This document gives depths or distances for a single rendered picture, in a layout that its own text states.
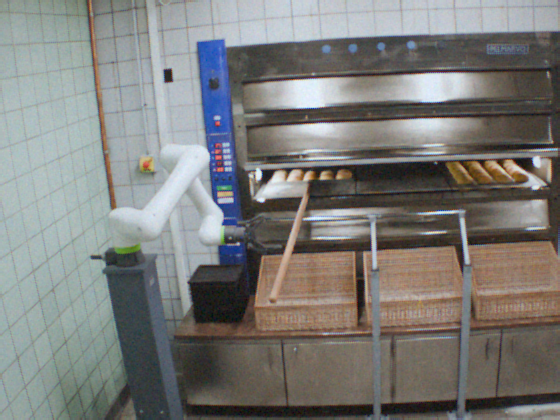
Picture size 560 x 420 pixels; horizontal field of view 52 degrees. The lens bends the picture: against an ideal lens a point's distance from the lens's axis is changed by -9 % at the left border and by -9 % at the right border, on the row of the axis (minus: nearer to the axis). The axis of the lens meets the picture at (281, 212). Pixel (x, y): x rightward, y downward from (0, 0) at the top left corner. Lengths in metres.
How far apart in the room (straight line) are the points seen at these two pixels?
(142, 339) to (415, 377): 1.52
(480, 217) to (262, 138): 1.37
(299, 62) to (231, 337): 1.58
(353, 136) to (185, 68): 1.05
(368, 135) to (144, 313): 1.62
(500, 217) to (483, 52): 0.98
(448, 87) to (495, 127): 0.36
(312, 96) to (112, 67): 1.22
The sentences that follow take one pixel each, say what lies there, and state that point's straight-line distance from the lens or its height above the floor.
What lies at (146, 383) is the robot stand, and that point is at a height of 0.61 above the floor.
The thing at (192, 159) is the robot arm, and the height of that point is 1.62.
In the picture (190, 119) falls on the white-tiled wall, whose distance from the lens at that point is 3.65.
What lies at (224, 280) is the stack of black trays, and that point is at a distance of 3.47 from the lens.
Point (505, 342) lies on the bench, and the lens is 3.46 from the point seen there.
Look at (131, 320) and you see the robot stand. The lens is 2.85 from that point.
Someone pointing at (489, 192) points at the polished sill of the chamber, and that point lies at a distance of 3.69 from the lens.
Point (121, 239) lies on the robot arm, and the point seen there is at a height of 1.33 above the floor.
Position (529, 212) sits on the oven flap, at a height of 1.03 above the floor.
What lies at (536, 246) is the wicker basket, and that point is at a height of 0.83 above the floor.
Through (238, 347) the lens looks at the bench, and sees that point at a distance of 3.43.
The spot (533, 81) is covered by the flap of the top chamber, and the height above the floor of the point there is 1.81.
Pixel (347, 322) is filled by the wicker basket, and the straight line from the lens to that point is 3.35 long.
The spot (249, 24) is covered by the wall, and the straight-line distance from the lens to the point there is 3.55.
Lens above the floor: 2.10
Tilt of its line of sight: 16 degrees down
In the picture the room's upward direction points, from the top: 5 degrees counter-clockwise
